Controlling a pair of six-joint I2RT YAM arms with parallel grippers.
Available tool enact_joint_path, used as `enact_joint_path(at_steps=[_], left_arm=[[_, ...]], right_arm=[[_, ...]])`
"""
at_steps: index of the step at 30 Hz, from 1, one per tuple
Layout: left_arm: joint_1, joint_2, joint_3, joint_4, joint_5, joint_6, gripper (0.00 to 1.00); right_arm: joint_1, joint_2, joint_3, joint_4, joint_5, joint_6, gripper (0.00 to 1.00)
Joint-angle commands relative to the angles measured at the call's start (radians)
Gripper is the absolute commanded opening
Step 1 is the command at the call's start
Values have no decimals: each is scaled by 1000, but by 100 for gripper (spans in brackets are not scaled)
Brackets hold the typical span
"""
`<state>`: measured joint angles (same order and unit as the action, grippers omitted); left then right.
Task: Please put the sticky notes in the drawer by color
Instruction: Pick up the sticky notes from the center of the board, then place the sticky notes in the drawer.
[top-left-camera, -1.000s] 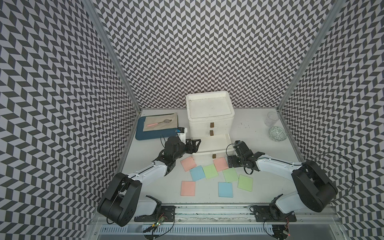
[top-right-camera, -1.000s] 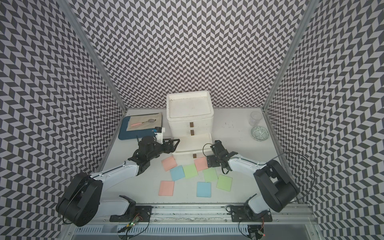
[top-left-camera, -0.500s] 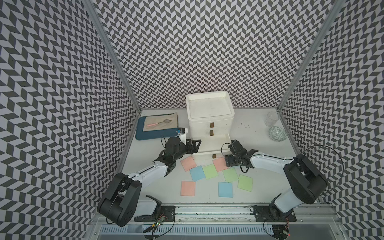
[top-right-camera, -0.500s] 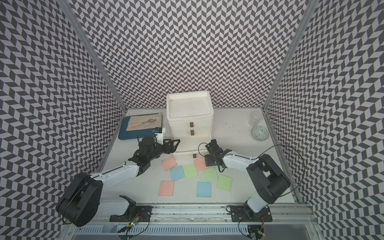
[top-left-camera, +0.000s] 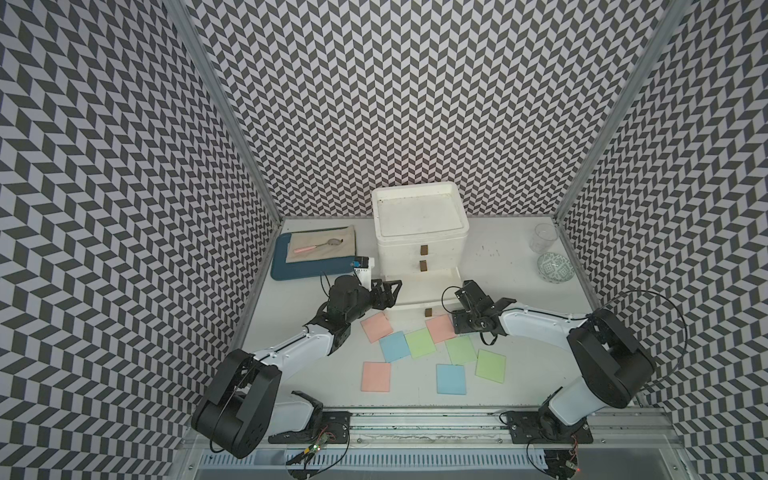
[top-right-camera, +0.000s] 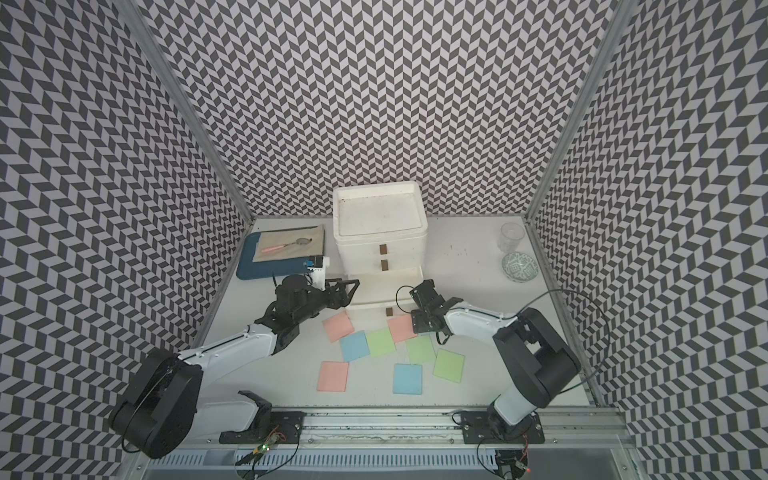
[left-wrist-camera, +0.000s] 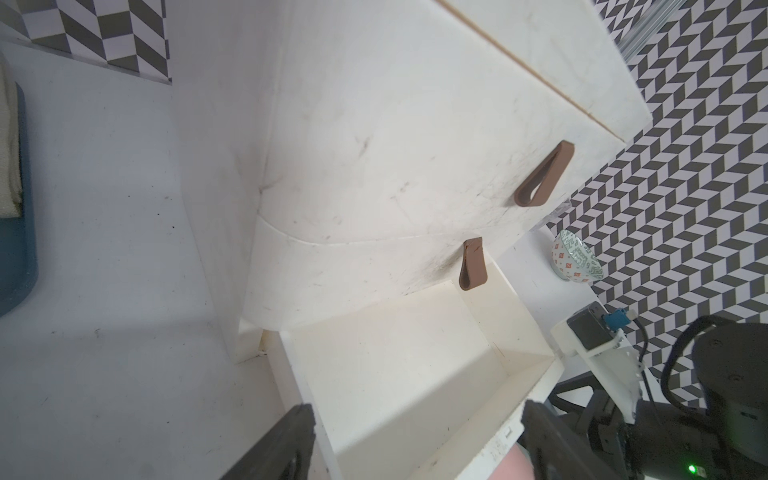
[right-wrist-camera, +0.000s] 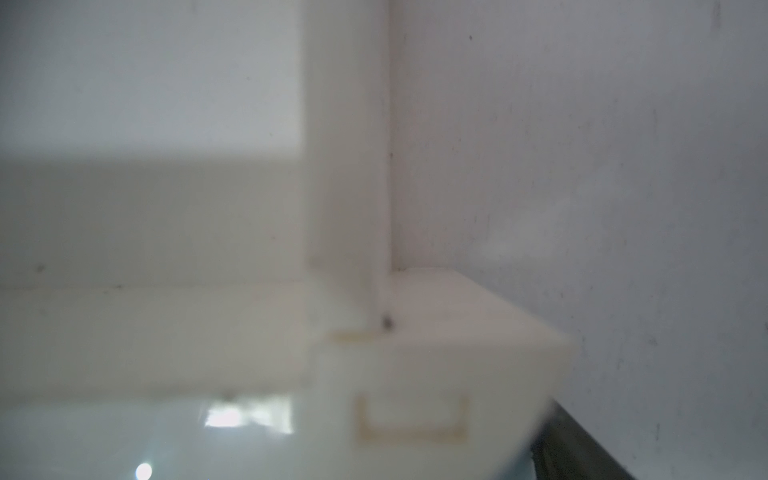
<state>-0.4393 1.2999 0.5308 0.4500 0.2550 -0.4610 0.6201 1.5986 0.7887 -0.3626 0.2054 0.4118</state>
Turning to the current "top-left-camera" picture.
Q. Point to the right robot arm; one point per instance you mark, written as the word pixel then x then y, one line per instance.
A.
pixel 613 364

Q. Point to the green sticky note middle left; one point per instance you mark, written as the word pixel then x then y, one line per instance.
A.
pixel 420 343

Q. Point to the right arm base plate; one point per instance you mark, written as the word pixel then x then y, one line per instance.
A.
pixel 525 426

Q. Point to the aluminium front rail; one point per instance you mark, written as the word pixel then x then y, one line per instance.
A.
pixel 477 427

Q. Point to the blue tray mat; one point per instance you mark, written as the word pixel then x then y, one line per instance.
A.
pixel 281 270

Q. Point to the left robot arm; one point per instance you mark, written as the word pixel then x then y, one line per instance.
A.
pixel 237 407

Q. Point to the green sticky note right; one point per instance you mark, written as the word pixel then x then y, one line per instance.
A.
pixel 491 366

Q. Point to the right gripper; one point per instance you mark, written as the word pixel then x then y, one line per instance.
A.
pixel 471 300

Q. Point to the white bottom drawer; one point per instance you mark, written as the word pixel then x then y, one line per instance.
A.
pixel 422 291

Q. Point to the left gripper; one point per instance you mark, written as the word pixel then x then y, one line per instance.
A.
pixel 378 293

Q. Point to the white three-drawer cabinet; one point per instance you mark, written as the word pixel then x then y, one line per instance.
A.
pixel 406 217

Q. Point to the pink-handled metal spoon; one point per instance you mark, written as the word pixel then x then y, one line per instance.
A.
pixel 329 242

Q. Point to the green sticky note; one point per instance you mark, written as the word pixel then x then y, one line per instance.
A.
pixel 420 343
pixel 491 366
pixel 461 350

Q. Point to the beige folded cloth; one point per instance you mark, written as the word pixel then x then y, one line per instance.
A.
pixel 308 238

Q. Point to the pink sticky note upper left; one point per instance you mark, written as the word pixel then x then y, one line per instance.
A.
pixel 377 327

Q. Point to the green sticky note center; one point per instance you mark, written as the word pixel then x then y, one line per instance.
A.
pixel 461 350

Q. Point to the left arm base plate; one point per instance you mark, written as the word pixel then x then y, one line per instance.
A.
pixel 309 427

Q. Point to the clear glass cup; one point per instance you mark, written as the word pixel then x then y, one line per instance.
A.
pixel 544 236

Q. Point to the blue sticky note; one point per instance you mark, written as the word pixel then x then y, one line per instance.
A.
pixel 394 347
pixel 451 380

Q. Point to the pink sticky note lower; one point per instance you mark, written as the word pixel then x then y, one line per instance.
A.
pixel 376 377

